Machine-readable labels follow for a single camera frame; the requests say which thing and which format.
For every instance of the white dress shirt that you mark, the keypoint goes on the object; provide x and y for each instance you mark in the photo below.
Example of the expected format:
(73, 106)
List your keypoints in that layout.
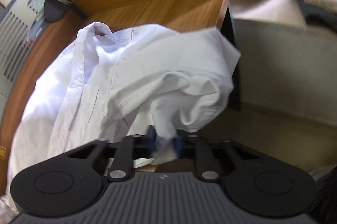
(112, 84)

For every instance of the frosted glass desk partition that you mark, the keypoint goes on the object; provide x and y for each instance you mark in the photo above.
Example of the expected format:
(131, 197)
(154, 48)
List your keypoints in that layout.
(22, 23)

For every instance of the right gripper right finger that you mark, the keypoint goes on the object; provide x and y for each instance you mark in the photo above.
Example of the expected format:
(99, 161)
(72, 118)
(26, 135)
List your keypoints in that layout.
(198, 149)

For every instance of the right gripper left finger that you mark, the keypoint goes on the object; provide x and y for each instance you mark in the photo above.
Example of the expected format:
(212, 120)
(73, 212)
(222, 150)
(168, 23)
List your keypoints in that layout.
(129, 149)

